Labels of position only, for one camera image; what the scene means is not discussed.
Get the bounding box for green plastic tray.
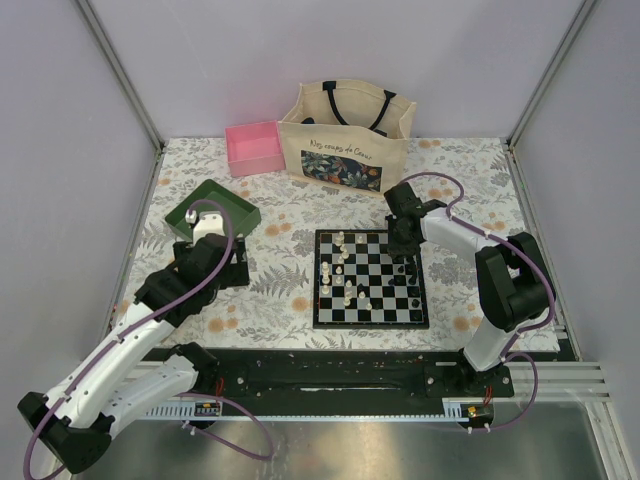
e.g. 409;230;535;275
164;179;262;241

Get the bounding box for white slotted cable duct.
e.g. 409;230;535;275
141;400;222;421

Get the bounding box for black white chess board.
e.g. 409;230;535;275
312;229;430;329

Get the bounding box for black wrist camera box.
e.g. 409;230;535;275
384;182;446;219

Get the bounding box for pink plastic box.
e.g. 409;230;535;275
225;121;285;178

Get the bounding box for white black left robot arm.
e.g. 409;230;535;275
18;207;249;474

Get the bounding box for floral patterned table mat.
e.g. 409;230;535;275
108;135;561;354

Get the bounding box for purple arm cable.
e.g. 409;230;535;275
22;200;275;479
399;172;557;432

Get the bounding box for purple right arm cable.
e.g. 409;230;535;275
399;172;557;432

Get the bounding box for beige canvas tote bag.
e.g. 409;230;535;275
278;79;417;196

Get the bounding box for left aluminium corner post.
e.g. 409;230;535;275
73;0;166;151

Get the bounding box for aluminium corner post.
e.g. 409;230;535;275
505;0;601;149
73;0;166;151

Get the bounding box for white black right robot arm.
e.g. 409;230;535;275
386;203;555;396

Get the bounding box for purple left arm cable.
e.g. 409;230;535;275
22;200;275;479

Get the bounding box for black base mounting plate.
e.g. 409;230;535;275
186;349;514;399

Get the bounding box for right aluminium corner post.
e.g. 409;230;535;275
505;0;601;149

